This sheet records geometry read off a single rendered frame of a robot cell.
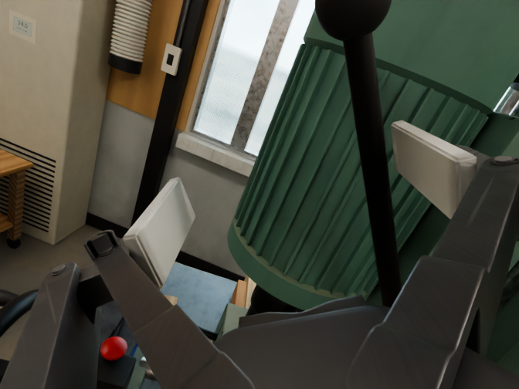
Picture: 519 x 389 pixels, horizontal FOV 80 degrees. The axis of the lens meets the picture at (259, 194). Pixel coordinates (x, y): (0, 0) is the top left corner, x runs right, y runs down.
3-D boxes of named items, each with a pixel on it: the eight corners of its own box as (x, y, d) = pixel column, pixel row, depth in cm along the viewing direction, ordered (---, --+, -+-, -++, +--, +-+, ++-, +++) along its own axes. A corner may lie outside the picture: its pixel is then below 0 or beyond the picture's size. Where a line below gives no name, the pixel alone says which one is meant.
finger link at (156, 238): (163, 289, 14) (148, 292, 14) (196, 217, 21) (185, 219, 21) (136, 234, 13) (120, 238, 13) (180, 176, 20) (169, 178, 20)
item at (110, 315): (84, 306, 48) (89, 280, 46) (154, 326, 50) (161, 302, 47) (23, 389, 36) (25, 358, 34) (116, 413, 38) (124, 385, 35)
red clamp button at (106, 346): (106, 337, 40) (108, 332, 39) (130, 343, 40) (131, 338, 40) (94, 358, 37) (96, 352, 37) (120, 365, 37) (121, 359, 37)
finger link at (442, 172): (456, 160, 11) (478, 154, 11) (389, 122, 18) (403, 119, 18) (458, 228, 13) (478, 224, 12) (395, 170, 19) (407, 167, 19)
